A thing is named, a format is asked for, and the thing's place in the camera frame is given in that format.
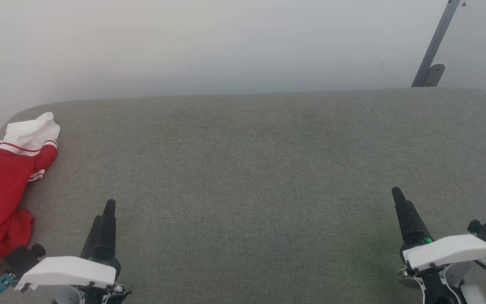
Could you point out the grey fabric sofa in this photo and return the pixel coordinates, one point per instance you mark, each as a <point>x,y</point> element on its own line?
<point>247,177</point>

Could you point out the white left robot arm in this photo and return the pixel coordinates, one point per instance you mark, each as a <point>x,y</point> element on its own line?
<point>61,295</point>

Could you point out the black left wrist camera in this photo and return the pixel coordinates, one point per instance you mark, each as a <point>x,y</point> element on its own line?
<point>17,259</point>

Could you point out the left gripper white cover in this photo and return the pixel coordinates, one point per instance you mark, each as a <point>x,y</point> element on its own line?
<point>68,270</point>

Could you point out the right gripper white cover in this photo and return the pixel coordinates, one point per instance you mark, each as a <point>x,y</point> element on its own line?
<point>454,251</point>

